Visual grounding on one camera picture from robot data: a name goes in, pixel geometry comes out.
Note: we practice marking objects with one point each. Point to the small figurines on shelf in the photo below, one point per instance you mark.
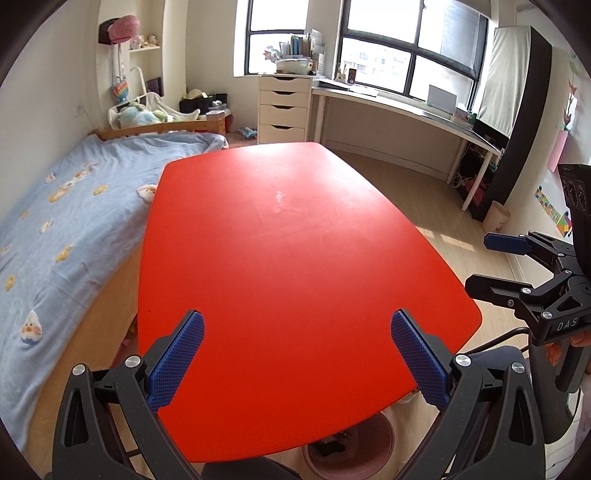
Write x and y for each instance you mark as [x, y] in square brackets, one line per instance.
[144, 42]

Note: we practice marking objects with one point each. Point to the green plush toy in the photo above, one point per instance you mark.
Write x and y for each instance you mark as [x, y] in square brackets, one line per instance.
[141, 116]

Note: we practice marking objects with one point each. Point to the white cradle frame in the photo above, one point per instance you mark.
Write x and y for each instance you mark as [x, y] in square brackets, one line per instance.
[152, 99]

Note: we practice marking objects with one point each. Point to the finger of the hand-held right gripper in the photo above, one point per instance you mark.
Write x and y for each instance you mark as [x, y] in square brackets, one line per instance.
[489, 286]
[505, 243]

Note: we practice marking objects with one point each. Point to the colourful wall poster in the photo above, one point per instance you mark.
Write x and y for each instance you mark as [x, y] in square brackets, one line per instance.
[551, 210]

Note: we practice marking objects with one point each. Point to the white drawer cabinet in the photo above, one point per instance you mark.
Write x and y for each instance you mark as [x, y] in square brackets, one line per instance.
[284, 110]

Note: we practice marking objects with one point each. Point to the black framed window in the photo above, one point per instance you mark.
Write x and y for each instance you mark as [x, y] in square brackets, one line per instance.
[383, 41]

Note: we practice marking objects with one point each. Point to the pink paper sheet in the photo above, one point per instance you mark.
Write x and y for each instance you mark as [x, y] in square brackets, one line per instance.
[557, 152]

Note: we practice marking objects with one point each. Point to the straw hat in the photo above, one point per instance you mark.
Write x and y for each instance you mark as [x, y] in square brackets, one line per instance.
[195, 94]

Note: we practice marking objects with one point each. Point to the white cloth cover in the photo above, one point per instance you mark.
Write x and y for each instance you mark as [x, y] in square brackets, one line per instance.
[501, 78]

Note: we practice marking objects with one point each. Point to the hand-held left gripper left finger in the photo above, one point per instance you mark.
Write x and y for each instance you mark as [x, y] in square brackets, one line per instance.
[178, 360]

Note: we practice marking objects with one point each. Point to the person's right hand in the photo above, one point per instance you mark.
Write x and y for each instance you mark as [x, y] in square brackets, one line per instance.
[580, 340]

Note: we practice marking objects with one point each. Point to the pink hat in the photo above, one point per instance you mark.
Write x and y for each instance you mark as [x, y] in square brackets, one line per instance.
[125, 27]

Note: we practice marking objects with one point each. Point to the white box on desk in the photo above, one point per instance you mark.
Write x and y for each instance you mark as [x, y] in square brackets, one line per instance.
[442, 99]

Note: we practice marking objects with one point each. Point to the white curved desk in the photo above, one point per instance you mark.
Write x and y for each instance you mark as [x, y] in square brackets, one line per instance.
[415, 115]

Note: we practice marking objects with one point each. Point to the wooden bed frame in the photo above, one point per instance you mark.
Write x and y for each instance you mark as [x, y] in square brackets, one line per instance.
[115, 133]

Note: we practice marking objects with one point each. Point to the dark frame on shelf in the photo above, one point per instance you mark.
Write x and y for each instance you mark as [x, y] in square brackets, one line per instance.
[154, 86]

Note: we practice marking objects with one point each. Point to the rainbow crocheted bag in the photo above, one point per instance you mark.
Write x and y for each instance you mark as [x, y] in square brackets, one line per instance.
[121, 91]

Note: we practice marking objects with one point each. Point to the small dark picture frame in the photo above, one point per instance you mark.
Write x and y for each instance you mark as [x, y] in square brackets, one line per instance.
[352, 76]

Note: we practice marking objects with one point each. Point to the beige waste bin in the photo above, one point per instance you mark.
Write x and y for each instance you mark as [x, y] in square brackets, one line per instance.
[496, 218]

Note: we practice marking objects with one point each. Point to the pink waste bin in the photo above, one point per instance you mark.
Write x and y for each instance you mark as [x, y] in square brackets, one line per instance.
[371, 438]

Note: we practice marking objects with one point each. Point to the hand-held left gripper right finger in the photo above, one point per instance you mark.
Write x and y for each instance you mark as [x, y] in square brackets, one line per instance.
[420, 360]

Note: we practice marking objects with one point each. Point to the bed with blue blanket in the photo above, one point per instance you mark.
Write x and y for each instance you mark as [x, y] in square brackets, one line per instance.
[69, 230]

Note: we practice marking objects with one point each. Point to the toys on floor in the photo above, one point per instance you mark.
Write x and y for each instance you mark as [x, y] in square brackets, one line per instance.
[247, 132]

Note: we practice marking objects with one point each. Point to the black storage basket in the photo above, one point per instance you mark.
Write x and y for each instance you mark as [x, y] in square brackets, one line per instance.
[198, 105]

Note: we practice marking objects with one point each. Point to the books and boxes on cabinet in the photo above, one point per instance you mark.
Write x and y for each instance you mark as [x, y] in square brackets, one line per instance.
[295, 53]

